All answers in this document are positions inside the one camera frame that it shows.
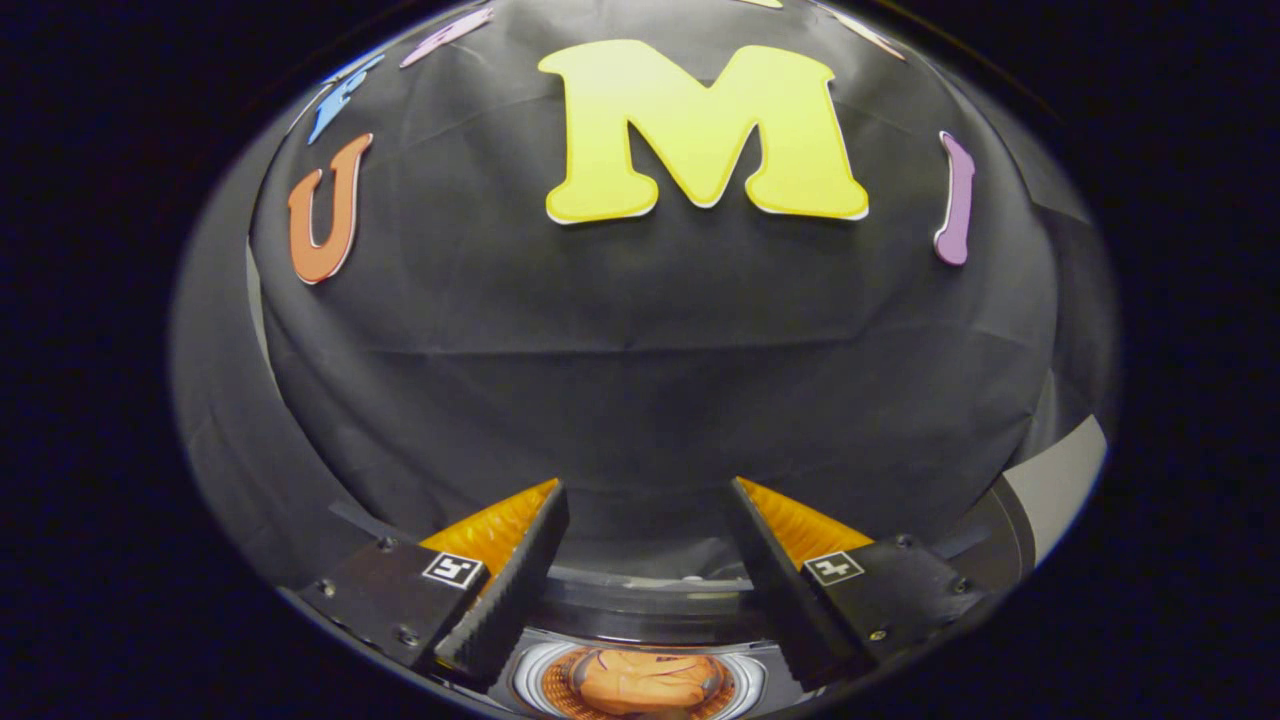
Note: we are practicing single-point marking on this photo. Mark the grey washing machine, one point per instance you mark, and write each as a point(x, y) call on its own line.
point(640, 640)

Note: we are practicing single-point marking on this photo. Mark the black backdrop cloth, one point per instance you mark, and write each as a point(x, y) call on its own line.
point(650, 350)

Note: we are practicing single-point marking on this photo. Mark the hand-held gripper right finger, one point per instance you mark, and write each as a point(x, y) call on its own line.
point(780, 590)

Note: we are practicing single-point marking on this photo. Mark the orange yellow shirt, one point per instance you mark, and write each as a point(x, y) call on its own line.
point(640, 682)

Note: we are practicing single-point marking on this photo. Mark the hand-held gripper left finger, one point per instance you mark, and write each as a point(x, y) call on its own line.
point(510, 590)

